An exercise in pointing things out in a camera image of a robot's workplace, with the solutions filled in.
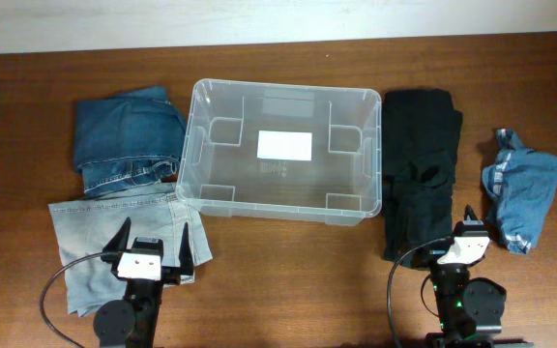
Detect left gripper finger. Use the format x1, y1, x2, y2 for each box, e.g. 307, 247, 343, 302
178, 222, 194, 276
103, 217, 132, 252

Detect light grey-blue jeans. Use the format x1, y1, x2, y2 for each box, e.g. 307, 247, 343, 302
48, 183, 213, 317

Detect black garment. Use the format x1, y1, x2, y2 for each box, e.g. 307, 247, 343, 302
381, 89, 463, 269

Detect dark blue jeans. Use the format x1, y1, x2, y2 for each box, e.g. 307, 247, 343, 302
73, 86, 187, 197

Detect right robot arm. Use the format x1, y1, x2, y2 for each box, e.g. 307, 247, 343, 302
422, 206, 535, 348

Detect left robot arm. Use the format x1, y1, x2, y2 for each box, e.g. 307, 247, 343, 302
93, 218, 194, 347

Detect blue crumpled shirt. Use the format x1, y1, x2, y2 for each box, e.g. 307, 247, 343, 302
482, 129, 557, 255

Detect clear plastic storage bin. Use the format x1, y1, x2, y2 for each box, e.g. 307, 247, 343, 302
176, 78, 382, 226

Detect white label in bin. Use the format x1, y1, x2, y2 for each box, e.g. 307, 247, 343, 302
256, 130, 312, 161

